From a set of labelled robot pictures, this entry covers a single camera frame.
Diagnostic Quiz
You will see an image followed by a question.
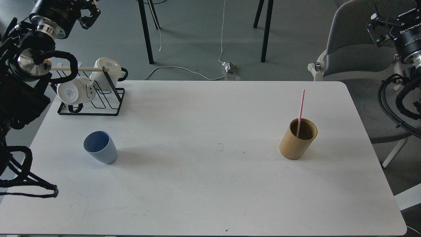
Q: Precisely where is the white floor cable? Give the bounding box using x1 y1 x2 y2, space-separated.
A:
144 66 228 81

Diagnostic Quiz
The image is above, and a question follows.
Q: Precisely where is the black thin leg right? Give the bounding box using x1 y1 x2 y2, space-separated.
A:
253 0 265 29

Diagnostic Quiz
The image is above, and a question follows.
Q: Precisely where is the bamboo cylinder holder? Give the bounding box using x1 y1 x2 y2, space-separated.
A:
279 118 318 160

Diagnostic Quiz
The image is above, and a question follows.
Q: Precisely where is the white mug upper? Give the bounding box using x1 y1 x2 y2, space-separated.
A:
89 57 128 92

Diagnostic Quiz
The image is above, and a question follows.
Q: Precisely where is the white power plug adapter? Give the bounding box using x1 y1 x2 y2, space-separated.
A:
221 61 239 75

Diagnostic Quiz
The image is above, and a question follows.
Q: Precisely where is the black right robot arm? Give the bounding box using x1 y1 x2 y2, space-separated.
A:
366 0 421 138

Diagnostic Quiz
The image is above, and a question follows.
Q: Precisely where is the black wire mug rack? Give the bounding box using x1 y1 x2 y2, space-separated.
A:
51 63 125 117

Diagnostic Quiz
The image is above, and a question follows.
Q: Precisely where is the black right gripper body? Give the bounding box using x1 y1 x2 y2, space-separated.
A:
388 10 421 60

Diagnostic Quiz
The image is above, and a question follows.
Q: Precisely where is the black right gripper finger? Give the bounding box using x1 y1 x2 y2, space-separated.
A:
367 4 395 46

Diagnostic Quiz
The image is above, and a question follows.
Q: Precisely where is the grey office chair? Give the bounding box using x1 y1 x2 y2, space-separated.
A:
307 0 416 168

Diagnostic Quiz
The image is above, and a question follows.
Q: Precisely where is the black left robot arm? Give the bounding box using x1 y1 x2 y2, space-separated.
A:
0 0 101 198

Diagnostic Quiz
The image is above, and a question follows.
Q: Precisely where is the blue plastic cup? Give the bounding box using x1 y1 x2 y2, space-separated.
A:
83 131 118 164

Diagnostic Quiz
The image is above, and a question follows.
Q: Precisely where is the white mug lower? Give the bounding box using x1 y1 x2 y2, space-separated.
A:
57 76 97 105

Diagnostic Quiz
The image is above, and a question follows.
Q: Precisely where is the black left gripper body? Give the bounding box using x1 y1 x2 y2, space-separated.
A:
30 0 86 39

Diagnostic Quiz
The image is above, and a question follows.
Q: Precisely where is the white hanging cable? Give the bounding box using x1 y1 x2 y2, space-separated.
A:
218 0 227 64

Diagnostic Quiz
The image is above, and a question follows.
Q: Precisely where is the black table leg left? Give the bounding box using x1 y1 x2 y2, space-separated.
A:
138 0 155 65

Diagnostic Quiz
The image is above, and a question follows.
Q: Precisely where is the black thin table leg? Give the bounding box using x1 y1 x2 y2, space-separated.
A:
147 0 161 30

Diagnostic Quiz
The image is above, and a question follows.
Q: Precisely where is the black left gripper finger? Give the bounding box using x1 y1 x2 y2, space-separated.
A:
78 8 101 30

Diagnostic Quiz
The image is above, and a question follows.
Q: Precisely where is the white mug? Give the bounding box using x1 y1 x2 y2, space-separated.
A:
57 76 97 105
89 57 128 92

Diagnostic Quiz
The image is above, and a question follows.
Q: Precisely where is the black table leg right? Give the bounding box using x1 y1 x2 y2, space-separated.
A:
260 0 274 63

